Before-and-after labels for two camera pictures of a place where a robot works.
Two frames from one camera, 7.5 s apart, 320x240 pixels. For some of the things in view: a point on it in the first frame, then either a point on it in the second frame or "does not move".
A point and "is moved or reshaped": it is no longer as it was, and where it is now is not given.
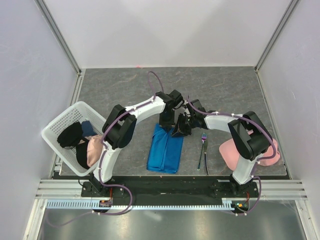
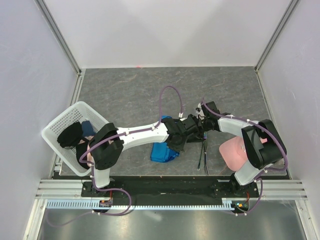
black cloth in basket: (72, 135) does not move
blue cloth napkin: (165, 151) is moved or reshaped
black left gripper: (171, 123) → (179, 147)
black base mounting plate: (173, 188) does not move
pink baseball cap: (230, 154) does not move
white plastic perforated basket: (80, 112) does not move
